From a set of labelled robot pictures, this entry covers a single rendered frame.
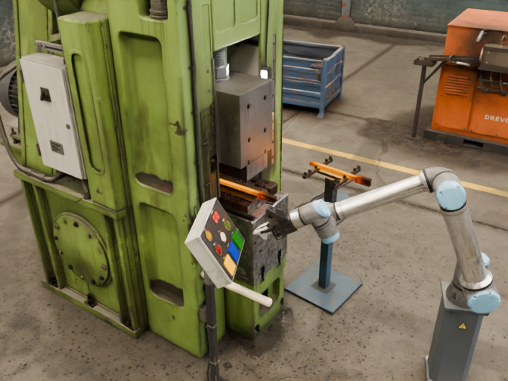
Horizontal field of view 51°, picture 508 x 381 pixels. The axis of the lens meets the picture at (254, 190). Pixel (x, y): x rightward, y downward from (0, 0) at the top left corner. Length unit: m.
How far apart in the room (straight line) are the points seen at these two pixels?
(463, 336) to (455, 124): 3.49
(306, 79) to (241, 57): 3.61
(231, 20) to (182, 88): 0.46
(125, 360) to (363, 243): 2.06
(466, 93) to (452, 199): 3.74
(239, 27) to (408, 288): 2.24
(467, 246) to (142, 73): 1.73
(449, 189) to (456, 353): 1.14
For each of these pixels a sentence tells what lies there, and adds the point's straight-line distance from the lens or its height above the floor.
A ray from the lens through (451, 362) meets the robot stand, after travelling 3.30.
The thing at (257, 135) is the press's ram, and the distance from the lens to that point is 2.83.
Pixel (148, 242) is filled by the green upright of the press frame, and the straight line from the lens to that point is 3.20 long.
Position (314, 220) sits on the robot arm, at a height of 1.18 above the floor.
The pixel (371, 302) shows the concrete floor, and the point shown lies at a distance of 3.87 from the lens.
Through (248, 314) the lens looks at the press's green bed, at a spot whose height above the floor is 0.22.
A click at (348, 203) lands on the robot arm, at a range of 2.60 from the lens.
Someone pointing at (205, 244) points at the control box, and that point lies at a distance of 2.35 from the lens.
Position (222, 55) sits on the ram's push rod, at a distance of 2.80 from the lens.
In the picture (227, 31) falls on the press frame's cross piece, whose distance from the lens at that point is 2.70.
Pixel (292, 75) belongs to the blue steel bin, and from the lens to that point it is 6.69.
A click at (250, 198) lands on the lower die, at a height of 0.99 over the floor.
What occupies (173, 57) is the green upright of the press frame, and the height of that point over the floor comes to 1.86.
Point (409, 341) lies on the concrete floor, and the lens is 3.65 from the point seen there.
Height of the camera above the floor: 2.53
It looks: 30 degrees down
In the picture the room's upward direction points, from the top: 1 degrees counter-clockwise
